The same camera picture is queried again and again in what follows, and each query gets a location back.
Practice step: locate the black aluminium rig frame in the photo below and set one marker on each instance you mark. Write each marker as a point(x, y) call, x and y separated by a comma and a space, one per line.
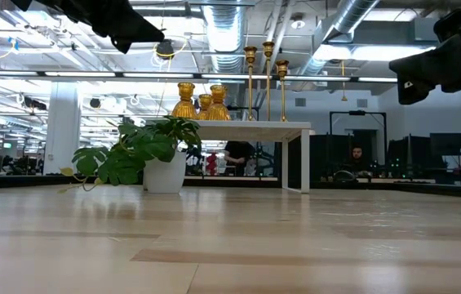
point(50, 181)

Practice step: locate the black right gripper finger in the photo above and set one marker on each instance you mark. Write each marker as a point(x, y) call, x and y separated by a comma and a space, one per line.
point(415, 75)
point(454, 28)

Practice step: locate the green plant in white pot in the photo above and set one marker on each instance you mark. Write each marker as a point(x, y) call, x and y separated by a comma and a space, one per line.
point(165, 175)

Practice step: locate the dark background monitor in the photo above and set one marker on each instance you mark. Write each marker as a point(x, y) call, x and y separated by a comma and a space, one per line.
point(450, 143)

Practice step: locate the shortest gold candlestick holder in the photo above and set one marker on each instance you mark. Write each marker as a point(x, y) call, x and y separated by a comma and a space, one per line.
point(282, 67)

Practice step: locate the person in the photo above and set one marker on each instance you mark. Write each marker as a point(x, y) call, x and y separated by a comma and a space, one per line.
point(238, 153)
point(356, 157)

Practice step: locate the red object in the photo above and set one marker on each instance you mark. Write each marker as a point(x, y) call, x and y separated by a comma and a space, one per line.
point(211, 163)

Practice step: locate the black overhead camera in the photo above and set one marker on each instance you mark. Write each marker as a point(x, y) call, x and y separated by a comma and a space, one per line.
point(166, 49)

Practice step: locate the tallest gold candlestick holder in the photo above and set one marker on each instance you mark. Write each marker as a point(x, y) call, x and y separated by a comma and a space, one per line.
point(268, 48)

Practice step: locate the white square pillar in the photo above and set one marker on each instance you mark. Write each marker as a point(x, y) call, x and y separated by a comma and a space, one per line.
point(63, 130)

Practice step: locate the white perforated metal shelf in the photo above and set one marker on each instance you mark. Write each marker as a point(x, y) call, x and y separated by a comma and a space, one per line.
point(254, 130)

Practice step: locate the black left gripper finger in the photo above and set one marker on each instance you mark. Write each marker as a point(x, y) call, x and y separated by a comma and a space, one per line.
point(128, 20)
point(122, 45)

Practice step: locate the silver ventilation duct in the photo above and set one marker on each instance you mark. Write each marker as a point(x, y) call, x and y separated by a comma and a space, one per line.
point(226, 32)
point(352, 12)

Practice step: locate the amber ribbed glass candle holder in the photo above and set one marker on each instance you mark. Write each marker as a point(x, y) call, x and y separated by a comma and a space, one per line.
point(184, 108)
point(218, 110)
point(204, 102)

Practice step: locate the medium gold candlestick holder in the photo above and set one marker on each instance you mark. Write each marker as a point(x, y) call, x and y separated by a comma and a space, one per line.
point(250, 53)

